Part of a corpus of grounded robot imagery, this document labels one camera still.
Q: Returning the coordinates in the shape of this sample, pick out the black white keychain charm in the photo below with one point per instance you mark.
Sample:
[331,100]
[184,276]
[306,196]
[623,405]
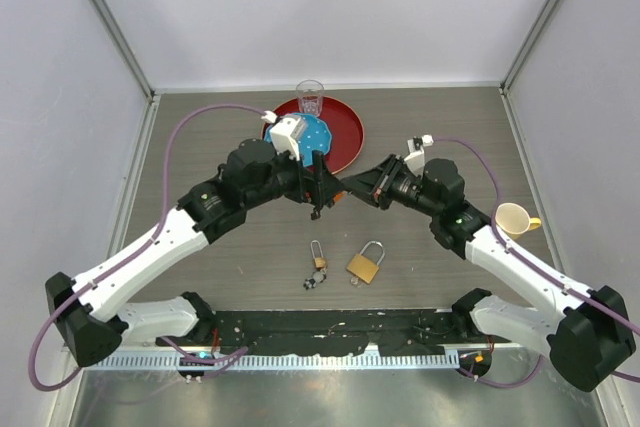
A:
[318,277]

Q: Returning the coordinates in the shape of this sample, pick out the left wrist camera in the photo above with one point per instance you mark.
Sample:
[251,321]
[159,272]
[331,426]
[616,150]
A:
[284,132]

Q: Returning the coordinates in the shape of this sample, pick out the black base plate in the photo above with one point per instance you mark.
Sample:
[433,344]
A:
[333,333]

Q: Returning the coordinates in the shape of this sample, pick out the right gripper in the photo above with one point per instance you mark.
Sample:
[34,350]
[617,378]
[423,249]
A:
[375,185]

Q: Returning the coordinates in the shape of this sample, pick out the red round tray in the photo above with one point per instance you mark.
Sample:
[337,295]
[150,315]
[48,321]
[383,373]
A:
[344,125]

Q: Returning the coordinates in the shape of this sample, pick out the slotted cable duct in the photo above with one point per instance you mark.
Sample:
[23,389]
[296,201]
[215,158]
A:
[370,359]

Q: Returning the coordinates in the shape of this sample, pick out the blue dotted plate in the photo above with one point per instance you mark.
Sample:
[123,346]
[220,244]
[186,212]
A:
[316,137]

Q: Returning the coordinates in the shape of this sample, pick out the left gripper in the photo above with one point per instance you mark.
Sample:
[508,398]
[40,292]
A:
[313,186]

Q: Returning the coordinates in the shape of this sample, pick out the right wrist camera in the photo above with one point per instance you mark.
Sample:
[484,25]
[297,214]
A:
[415,159]

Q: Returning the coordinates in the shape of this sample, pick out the orange black padlock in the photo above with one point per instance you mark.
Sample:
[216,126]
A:
[335,199]

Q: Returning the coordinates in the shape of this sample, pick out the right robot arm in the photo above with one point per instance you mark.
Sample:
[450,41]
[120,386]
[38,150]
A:
[585,333]

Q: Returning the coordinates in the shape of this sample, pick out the yellow cream mug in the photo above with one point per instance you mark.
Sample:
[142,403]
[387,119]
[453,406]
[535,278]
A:
[515,221]

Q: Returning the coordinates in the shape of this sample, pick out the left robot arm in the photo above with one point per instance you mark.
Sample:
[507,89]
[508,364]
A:
[96,314]

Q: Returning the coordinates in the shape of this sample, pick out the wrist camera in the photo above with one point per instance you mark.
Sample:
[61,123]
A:
[284,132]
[415,159]

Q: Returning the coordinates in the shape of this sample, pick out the large brass padlock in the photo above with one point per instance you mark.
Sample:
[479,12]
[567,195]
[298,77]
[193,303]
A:
[363,268]

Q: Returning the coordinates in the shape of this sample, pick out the large padlock key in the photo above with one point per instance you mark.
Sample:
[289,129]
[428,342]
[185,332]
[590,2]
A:
[354,280]

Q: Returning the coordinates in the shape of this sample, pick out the clear plastic cup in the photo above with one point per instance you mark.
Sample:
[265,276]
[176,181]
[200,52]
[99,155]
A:
[310,96]

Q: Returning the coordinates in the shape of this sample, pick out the small brass padlock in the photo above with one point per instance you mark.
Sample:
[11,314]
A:
[318,258]

